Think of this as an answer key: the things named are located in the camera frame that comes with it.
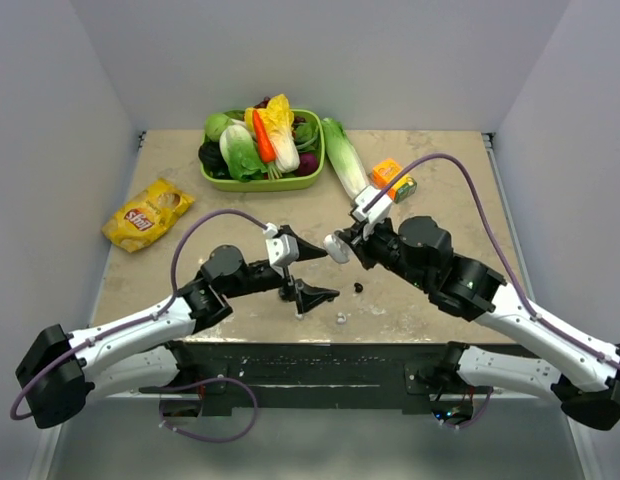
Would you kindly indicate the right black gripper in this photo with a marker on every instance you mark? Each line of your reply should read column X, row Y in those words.
column 369, row 234

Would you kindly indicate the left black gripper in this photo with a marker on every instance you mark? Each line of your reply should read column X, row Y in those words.
column 306, row 296

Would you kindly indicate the white earbud charging case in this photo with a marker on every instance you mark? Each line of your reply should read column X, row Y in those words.
column 336, row 248

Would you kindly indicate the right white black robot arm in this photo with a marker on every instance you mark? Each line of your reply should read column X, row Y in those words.
column 574, row 370

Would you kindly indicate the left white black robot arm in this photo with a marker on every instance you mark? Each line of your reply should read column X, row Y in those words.
column 62, row 371

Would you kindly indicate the orange juice carton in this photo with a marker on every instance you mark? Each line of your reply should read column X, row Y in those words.
column 385, row 171

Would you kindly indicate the napa cabbage on table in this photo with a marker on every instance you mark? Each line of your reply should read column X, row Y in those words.
column 344, row 158

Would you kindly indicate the green plastic vegetable tray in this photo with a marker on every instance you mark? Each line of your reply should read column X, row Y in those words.
column 289, row 182

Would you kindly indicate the purple onion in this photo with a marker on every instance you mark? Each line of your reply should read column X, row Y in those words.
column 308, row 164

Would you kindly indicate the dark green leafy vegetable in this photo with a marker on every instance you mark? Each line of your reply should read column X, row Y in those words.
column 306, row 136

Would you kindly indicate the orange toy carrot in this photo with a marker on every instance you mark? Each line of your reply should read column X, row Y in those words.
column 265, row 148

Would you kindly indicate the green white bok choy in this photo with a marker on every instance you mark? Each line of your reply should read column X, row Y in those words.
column 240, row 154

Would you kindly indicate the yellow white cabbage in tray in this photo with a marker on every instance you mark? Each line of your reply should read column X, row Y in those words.
column 277, row 119

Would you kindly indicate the black round vegetable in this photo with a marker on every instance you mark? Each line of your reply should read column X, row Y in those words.
column 210, row 155

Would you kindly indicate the dark red grapes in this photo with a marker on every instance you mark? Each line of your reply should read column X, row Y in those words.
column 263, row 103

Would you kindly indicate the yellow Lays chips bag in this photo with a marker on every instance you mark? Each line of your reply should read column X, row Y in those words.
column 147, row 216

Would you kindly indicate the green round vegetable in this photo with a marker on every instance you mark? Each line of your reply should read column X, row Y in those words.
column 216, row 124

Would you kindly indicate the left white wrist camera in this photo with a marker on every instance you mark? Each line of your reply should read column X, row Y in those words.
column 282, row 249

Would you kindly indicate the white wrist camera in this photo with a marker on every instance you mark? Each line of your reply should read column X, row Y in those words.
column 369, row 207
column 282, row 249

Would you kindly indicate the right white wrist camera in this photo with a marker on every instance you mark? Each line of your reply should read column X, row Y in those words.
column 369, row 207

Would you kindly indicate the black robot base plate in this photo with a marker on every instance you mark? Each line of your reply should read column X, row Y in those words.
column 223, row 377

